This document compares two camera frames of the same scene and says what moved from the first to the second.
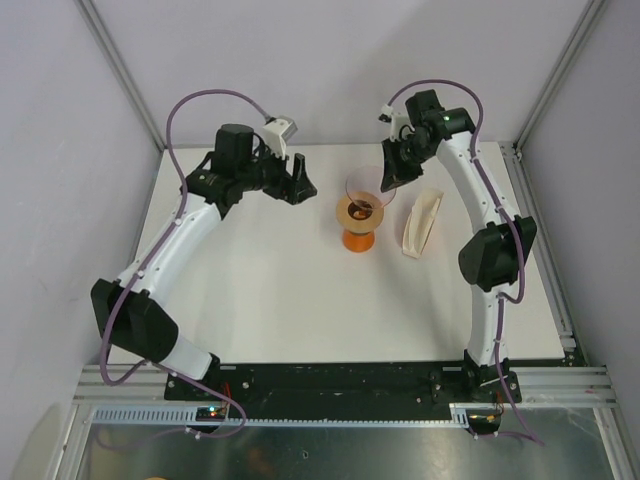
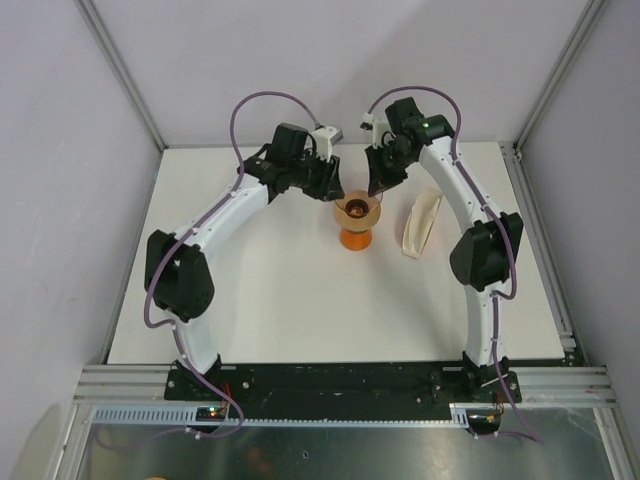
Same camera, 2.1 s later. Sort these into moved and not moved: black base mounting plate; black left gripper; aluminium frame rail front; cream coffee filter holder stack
Moved: black left gripper
Not moved: black base mounting plate; cream coffee filter holder stack; aluminium frame rail front
